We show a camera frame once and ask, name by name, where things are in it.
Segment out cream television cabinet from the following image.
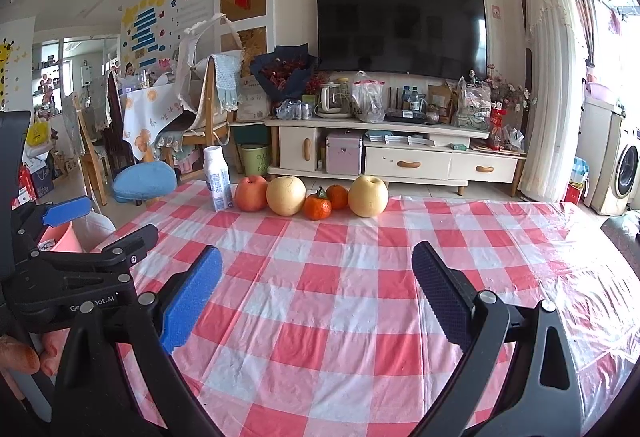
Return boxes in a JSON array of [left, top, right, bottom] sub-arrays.
[[264, 117, 528, 198]]

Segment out white mesh food cover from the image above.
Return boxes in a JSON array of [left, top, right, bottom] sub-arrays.
[[172, 13, 246, 112]]

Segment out pink storage box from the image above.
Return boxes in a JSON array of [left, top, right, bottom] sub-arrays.
[[326, 133, 363, 176]]

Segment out colourful wall sticker chart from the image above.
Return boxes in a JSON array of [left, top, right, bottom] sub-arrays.
[[120, 0, 213, 68]]

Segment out round yellow pear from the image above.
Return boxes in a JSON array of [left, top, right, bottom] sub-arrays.
[[348, 175, 389, 218]]

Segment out green waste bin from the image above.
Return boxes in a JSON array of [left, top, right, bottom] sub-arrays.
[[238, 143, 271, 178]]

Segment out black flat television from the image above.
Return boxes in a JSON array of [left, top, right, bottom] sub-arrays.
[[316, 0, 488, 81]]

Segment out wooden chair lace cover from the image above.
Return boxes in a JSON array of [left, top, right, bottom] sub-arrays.
[[160, 52, 246, 182]]

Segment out dark wooden chair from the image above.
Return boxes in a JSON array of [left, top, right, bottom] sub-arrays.
[[102, 69, 138, 168]]

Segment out covered washing machine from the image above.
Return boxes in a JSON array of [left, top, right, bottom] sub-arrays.
[[582, 94, 640, 216]]

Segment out dark green box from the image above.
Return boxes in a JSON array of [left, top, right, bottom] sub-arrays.
[[232, 123, 273, 145]]

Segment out person's left hand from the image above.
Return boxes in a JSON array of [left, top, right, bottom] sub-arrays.
[[0, 331, 66, 402]]

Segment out giraffe wall sticker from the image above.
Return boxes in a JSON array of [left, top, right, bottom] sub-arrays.
[[0, 37, 21, 112]]

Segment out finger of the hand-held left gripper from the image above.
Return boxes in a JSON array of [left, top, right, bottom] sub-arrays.
[[15, 196, 95, 243], [30, 223, 160, 275]]

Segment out clear bag of dried food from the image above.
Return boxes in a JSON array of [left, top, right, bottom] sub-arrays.
[[351, 72, 387, 124]]

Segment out clear crinkled plastic bag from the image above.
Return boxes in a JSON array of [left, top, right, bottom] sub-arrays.
[[452, 77, 493, 132]]

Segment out fruit print table cover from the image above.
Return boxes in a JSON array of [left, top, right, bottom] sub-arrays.
[[122, 84, 183, 150]]

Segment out plain tangerine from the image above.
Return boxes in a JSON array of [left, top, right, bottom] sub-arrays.
[[326, 185, 349, 210]]

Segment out white electric kettle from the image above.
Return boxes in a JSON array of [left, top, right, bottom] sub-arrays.
[[317, 82, 353, 118]]

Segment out red packet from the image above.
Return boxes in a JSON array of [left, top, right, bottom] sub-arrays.
[[487, 107, 507, 150]]

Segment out lace covered air conditioner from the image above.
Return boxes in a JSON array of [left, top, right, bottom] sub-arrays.
[[517, 0, 591, 202]]

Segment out dark blue gift bag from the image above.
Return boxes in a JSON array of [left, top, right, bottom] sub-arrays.
[[32, 164, 56, 198]]

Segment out dried flower bunch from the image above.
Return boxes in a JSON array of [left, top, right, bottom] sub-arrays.
[[487, 64, 538, 112]]

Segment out red apple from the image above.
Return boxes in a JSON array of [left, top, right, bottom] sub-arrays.
[[235, 175, 269, 212]]

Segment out brown paper bag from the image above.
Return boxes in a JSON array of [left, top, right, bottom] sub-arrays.
[[427, 83, 456, 124]]

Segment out pink plastic bucket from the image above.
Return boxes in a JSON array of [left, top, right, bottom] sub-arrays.
[[37, 222, 86, 254]]

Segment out light wooden chair grey cover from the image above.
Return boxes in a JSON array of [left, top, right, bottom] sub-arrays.
[[65, 92, 108, 208]]

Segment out large yellow pear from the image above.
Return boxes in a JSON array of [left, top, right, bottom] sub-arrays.
[[266, 176, 307, 216]]

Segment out white milk bottle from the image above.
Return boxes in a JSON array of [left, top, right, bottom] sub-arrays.
[[202, 145, 234, 212]]

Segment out blue padded stool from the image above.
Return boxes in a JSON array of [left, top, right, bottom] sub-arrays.
[[111, 161, 178, 206]]

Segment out white printed carton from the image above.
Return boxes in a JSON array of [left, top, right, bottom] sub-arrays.
[[236, 77, 273, 122]]

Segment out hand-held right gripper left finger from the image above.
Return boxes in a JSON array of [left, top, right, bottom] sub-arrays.
[[52, 245, 223, 437]]

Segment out navy wrapped red bouquet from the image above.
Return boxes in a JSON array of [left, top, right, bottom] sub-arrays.
[[250, 43, 313, 110]]

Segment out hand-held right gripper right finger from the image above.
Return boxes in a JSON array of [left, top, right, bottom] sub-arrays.
[[411, 241, 586, 437]]

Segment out red white checked tablecloth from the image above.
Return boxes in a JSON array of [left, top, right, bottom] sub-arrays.
[[97, 179, 640, 437]]

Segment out tangerine with stem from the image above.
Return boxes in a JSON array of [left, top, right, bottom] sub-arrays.
[[303, 189, 332, 221]]

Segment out pack of water bottles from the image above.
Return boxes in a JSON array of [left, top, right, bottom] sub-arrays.
[[276, 99, 313, 120]]

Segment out patterned curtain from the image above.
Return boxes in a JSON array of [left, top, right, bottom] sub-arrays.
[[567, 0, 601, 82]]

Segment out large red gift bag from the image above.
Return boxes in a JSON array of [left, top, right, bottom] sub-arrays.
[[17, 164, 38, 208]]

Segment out yellow tote bag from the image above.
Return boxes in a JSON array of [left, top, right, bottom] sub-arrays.
[[26, 117, 55, 148]]

